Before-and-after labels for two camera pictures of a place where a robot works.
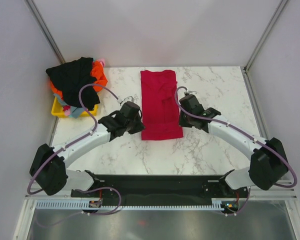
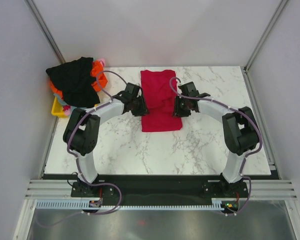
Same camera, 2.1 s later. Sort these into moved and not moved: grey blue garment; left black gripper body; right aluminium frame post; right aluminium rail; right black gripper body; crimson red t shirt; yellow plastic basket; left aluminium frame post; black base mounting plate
Moved: crimson red t shirt; right black gripper body; left black gripper body
Not moved: grey blue garment; right aluminium rail; right aluminium frame post; left aluminium frame post; yellow plastic basket; black base mounting plate
